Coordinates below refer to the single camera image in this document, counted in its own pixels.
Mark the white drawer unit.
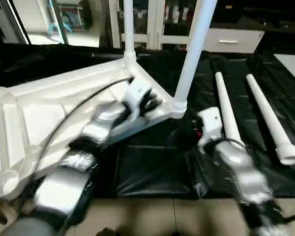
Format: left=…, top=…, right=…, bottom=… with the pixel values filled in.
left=204, top=27, right=265, bottom=54

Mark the white glass door cabinet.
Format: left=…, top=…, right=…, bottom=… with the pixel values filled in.
left=108, top=0, right=203, bottom=50

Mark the storage rack with items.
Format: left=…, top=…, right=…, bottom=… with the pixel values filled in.
left=47, top=0, right=94, bottom=32

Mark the white plastic table leg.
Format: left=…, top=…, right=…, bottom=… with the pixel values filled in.
left=172, top=0, right=218, bottom=112
left=123, top=0, right=137, bottom=60
left=215, top=72, right=246, bottom=148
left=246, top=74, right=295, bottom=166

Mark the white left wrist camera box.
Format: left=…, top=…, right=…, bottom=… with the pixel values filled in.
left=124, top=79, right=153, bottom=117

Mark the white flat panel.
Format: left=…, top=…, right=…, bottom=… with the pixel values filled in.
left=274, top=53, right=295, bottom=89

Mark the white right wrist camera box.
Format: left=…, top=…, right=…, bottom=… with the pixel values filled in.
left=197, top=107, right=223, bottom=148

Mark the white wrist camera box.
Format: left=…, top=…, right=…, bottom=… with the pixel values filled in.
left=197, top=107, right=223, bottom=148
left=124, top=79, right=153, bottom=117

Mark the black work mat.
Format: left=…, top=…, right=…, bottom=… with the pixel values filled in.
left=0, top=42, right=295, bottom=200

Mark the white plastic table top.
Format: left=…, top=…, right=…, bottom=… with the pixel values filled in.
left=0, top=52, right=187, bottom=200

